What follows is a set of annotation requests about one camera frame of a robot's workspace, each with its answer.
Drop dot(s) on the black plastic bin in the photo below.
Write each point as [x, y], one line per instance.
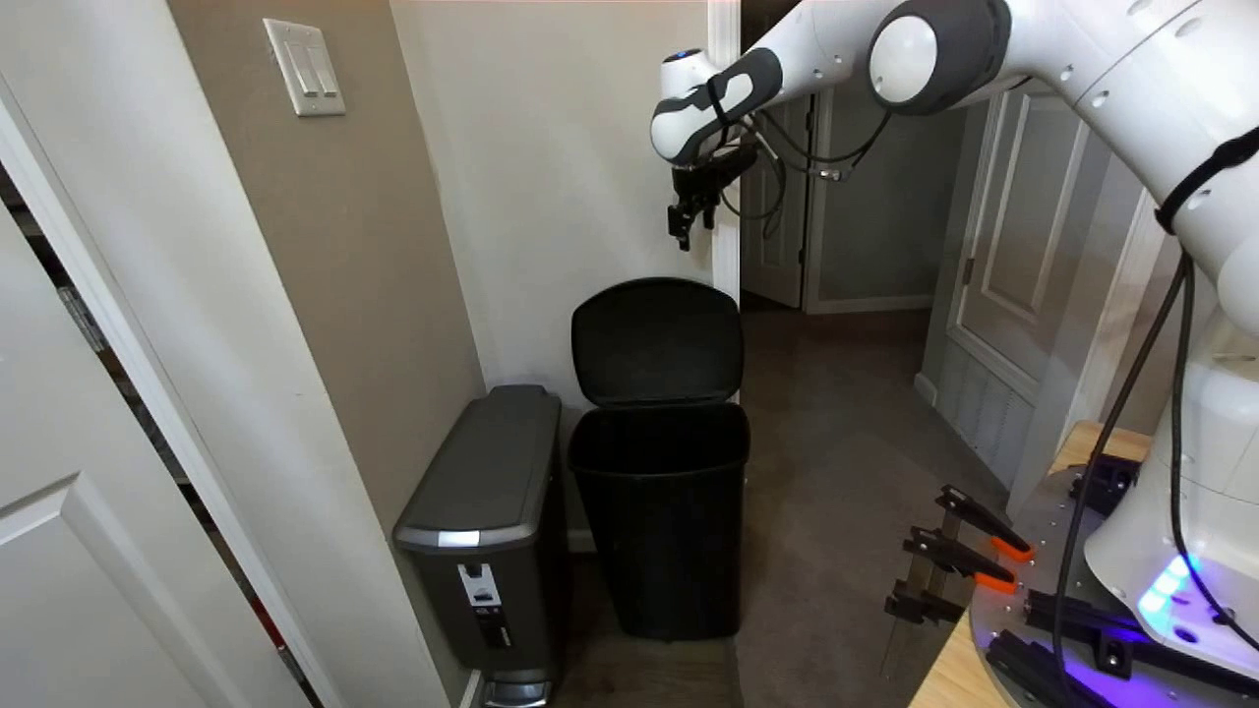
[661, 493]

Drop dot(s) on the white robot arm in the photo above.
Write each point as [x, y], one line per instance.
[1175, 92]

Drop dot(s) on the white closet door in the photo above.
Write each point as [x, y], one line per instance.
[109, 588]

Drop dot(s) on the grey panelled door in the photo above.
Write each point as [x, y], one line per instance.
[1045, 282]

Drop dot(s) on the black clamp on table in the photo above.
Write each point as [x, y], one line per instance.
[1088, 655]

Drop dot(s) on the wooden table board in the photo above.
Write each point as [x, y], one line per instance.
[957, 676]

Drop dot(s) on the black orange clamp upper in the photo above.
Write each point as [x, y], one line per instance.
[1002, 531]

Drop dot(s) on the black orange clamp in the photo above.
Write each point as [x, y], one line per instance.
[1002, 531]
[961, 559]

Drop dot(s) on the black orange clamp lower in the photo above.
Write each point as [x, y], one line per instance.
[961, 559]

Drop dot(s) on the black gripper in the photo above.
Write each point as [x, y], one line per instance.
[703, 171]

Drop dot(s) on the grey pedal trash can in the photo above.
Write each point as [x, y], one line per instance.
[485, 538]

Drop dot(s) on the black bin lid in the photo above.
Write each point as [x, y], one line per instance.
[659, 343]

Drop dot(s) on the white wall light switch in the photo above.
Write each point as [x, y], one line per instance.
[303, 70]

